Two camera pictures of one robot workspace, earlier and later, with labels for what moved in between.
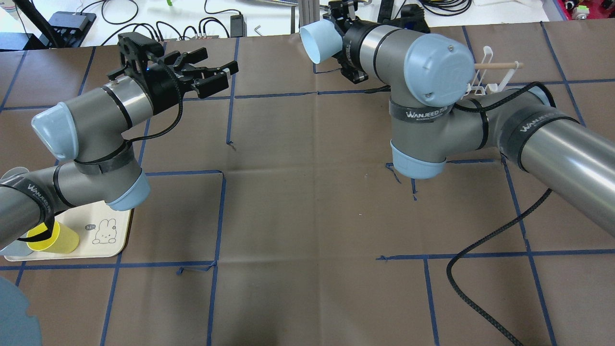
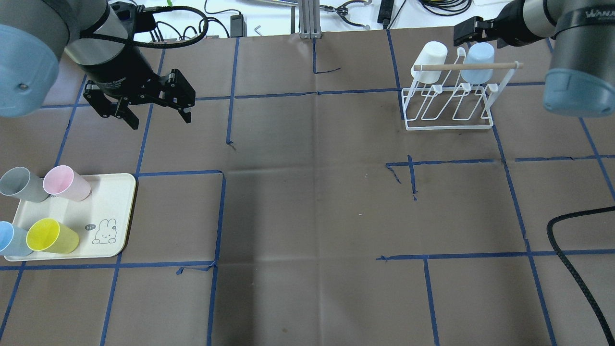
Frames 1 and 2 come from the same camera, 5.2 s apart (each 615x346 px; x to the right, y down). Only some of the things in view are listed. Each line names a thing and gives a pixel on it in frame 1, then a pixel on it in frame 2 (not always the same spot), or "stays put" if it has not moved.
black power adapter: [238, 27] stays put
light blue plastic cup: [321, 40] → [479, 53]
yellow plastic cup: [62, 240] stays put
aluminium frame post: [309, 12] stays put
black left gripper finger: [192, 57] → [180, 94]
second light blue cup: [18, 248] stays put
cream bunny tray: [102, 232] stays put
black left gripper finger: [208, 80] → [109, 106]
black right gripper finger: [343, 13] → [473, 29]
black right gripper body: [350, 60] → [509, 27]
